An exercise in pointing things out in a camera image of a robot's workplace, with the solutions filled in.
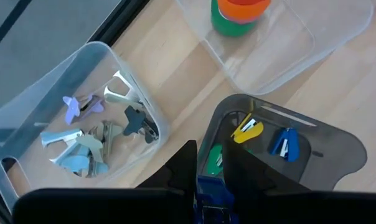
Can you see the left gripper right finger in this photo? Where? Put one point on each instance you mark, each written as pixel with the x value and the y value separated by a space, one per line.
pixel 250 180

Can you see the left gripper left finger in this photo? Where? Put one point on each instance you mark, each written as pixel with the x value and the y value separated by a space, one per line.
pixel 172 180

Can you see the blue mini stapler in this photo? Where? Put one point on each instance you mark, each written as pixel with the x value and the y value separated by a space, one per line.
pixel 213 193
pixel 292 146

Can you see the green mini stapler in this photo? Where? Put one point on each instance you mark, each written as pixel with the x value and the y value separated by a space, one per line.
pixel 213 161

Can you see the yellow mini stapler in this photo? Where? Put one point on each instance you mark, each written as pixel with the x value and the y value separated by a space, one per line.
pixel 253 132

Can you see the dark grey staple remover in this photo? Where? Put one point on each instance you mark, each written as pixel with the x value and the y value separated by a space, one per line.
pixel 134 119

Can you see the grey translucent plastic bin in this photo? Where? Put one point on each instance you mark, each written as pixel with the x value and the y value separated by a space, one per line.
pixel 331 155

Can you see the white staple remover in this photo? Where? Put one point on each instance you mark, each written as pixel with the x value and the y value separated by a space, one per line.
pixel 116 98

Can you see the clear plastic bin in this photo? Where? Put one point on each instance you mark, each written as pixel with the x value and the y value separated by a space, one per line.
pixel 284 56
pixel 51 71

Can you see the green tape roll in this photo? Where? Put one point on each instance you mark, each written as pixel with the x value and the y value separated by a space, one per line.
pixel 228 29

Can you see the orange tape roll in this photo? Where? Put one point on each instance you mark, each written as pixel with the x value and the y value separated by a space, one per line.
pixel 237 12

